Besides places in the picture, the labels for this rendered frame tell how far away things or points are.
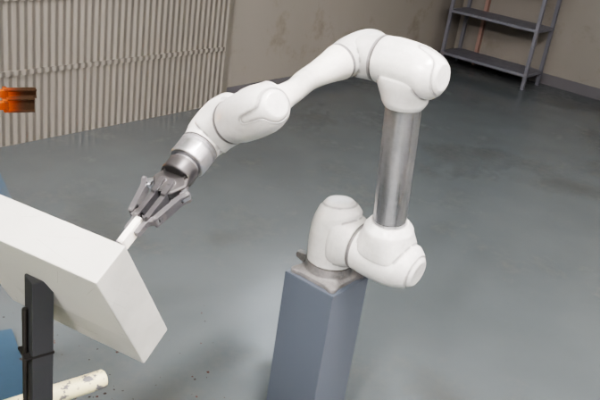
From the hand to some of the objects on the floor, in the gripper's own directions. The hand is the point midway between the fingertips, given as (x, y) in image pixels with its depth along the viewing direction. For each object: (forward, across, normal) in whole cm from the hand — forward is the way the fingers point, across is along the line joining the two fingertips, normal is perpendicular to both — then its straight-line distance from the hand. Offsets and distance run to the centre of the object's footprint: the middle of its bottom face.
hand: (130, 233), depth 149 cm
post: (+75, +1, -81) cm, 110 cm away
